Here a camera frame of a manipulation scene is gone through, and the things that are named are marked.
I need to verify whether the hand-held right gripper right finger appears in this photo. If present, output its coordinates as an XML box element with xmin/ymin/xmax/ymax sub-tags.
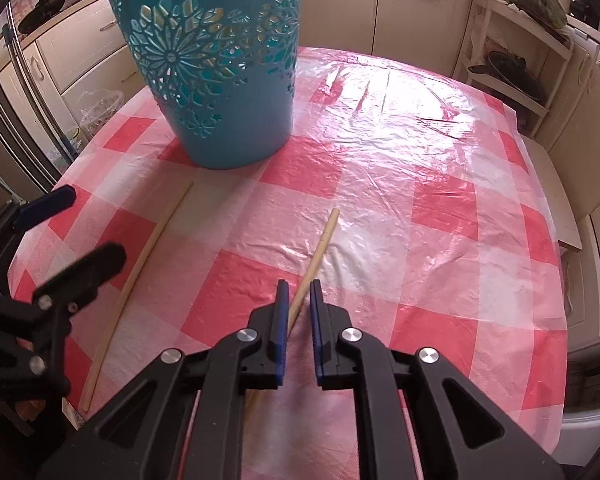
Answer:
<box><xmin>309</xmin><ymin>280</ymin><xmax>566</xmax><ymax>480</ymax></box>

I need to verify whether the blue perforated plastic basket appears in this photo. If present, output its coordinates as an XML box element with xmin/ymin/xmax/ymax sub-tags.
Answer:
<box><xmin>104</xmin><ymin>0</ymin><xmax>304</xmax><ymax>170</ymax></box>

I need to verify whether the white appliance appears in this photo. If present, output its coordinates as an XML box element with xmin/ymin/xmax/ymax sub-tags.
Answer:
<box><xmin>560</xmin><ymin>400</ymin><xmax>600</xmax><ymax>468</ymax></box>

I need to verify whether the wooden chopstick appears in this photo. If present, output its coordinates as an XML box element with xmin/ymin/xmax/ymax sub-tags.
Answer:
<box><xmin>78</xmin><ymin>181</ymin><xmax>195</xmax><ymax>413</ymax></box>
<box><xmin>247</xmin><ymin>207</ymin><xmax>342</xmax><ymax>418</ymax></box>

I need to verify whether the grey refrigerator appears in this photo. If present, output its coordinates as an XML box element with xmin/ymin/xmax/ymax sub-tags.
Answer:
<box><xmin>0</xmin><ymin>4</ymin><xmax>68</xmax><ymax>198</ymax></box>

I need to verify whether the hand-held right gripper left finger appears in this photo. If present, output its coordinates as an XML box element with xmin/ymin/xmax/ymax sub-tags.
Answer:
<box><xmin>37</xmin><ymin>280</ymin><xmax>288</xmax><ymax>480</ymax></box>

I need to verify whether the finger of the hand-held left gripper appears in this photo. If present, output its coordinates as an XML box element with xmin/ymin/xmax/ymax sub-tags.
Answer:
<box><xmin>27</xmin><ymin>241</ymin><xmax>129</xmax><ymax>393</ymax></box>
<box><xmin>0</xmin><ymin>184</ymin><xmax>77</xmax><ymax>242</ymax></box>

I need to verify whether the red checkered plastic tablecloth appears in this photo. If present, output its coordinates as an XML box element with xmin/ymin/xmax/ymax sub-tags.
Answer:
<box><xmin>7</xmin><ymin>46</ymin><xmax>568</xmax><ymax>480</ymax></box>

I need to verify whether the black wok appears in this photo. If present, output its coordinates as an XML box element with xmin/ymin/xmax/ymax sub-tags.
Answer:
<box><xmin>467</xmin><ymin>50</ymin><xmax>549</xmax><ymax>107</ymax></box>

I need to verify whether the black frying pan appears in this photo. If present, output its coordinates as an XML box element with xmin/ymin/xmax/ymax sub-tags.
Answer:
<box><xmin>19</xmin><ymin>0</ymin><xmax>69</xmax><ymax>34</ymax></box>

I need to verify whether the floral bin with plastic liner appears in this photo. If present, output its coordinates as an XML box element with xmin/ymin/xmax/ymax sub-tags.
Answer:
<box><xmin>76</xmin><ymin>88</ymin><xmax>127</xmax><ymax>147</ymax></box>

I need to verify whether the white shelf rack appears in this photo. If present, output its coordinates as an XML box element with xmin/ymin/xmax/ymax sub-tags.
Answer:
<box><xmin>461</xmin><ymin>0</ymin><xmax>577</xmax><ymax>137</ymax></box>

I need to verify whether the beige bench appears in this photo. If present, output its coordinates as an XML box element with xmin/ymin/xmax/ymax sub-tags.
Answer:
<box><xmin>524</xmin><ymin>134</ymin><xmax>584</xmax><ymax>252</ymax></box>

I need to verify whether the cream kitchen cabinet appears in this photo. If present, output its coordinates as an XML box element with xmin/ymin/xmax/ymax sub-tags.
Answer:
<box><xmin>22</xmin><ymin>0</ymin><xmax>148</xmax><ymax>108</ymax></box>
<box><xmin>530</xmin><ymin>25</ymin><xmax>600</xmax><ymax>356</ymax></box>
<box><xmin>299</xmin><ymin>0</ymin><xmax>481</xmax><ymax>78</ymax></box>

